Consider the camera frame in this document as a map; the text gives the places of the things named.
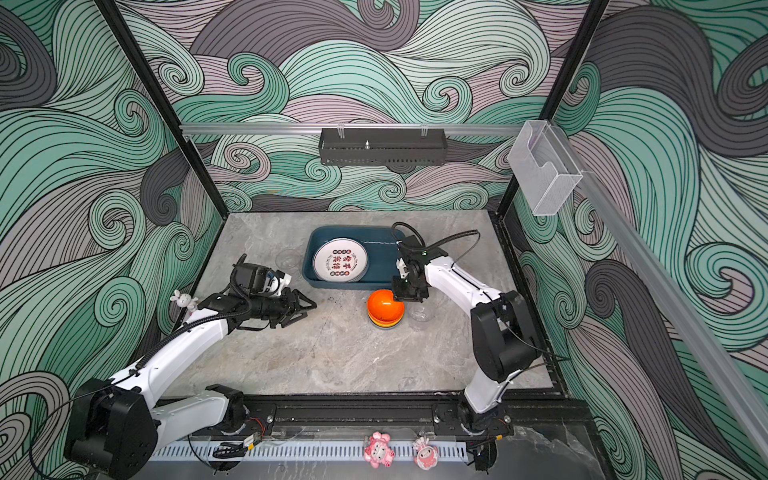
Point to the white rabbit figurine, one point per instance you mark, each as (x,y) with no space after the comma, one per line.
(185,301)

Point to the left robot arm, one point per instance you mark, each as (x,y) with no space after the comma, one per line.
(116,425)

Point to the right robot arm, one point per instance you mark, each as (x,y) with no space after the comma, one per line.
(502,349)

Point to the clear acrylic wall holder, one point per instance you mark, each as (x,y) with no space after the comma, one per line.
(545,165)

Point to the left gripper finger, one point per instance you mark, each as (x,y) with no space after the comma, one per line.
(288,321)
(298,301)

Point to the yellow bowl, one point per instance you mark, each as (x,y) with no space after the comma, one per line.
(383,322)

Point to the teal plastic bin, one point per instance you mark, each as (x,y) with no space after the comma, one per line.
(378,242)

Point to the white slotted cable duct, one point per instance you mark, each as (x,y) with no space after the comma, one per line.
(304,451)

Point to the aluminium rail right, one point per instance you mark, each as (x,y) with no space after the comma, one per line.
(744,402)

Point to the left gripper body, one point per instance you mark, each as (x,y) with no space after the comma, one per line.
(274,308)

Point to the aluminium rail back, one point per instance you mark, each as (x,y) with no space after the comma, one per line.
(268,128)

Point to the orange top bowl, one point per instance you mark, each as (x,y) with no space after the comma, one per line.
(381,304)

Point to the aluminium rail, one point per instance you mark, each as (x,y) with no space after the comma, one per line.
(744,402)
(268,128)

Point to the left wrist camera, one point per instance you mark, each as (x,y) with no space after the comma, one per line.
(276,282)

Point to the clear glass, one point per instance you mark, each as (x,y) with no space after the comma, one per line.
(420,313)
(289,260)

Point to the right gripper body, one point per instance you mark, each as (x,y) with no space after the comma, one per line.
(407,288)

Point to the pink white doll toy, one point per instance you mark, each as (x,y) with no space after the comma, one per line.
(426,456)

